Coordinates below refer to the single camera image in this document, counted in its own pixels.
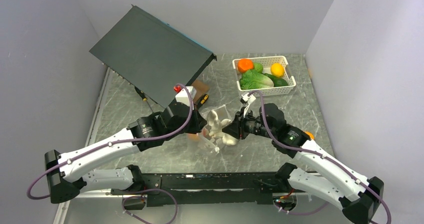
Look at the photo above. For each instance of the dark green avocado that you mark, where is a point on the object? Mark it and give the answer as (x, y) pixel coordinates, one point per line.
(277, 81)

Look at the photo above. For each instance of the green lime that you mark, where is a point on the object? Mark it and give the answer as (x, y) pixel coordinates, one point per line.
(258, 67)

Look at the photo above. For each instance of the brown wooden board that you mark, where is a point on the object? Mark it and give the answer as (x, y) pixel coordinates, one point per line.
(201, 89)

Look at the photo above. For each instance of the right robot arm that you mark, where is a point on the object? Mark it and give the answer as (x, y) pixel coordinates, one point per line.
(357, 196)

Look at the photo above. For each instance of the white plastic basket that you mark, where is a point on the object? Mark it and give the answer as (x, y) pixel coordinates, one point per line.
(267, 62)

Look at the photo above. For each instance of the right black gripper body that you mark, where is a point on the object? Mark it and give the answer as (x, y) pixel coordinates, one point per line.
(252, 124)

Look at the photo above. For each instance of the green lettuce head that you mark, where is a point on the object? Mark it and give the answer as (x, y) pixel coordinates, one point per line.
(254, 80)

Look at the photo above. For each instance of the orange tangerine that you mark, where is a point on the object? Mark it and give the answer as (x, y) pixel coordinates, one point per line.
(244, 65)

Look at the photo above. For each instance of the yellow black screwdriver left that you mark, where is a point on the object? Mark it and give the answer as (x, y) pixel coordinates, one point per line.
(144, 98)

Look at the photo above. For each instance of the yellow black screwdriver right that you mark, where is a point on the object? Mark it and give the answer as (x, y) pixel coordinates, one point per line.
(202, 100)

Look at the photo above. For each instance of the yellow lemon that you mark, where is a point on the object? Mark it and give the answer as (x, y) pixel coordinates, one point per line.
(277, 70)

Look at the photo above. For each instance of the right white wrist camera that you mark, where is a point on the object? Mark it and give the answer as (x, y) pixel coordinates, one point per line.
(247, 100)

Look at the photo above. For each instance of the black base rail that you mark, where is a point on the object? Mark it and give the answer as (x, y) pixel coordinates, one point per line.
(211, 188)

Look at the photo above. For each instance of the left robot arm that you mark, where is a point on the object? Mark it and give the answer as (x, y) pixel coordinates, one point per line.
(75, 172)

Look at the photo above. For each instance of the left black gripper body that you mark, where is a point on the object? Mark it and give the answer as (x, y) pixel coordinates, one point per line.
(192, 127)

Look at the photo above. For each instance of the yellow black screwdriver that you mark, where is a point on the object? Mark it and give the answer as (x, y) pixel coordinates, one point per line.
(144, 98)
(202, 100)

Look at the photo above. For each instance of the clear zip top bag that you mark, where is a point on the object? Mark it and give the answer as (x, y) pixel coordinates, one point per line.
(209, 142)

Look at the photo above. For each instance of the pink yellow peach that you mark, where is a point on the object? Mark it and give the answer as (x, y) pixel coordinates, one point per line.
(194, 137)

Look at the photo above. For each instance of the dark grey server chassis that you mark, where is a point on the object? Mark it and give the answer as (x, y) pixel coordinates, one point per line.
(151, 55)

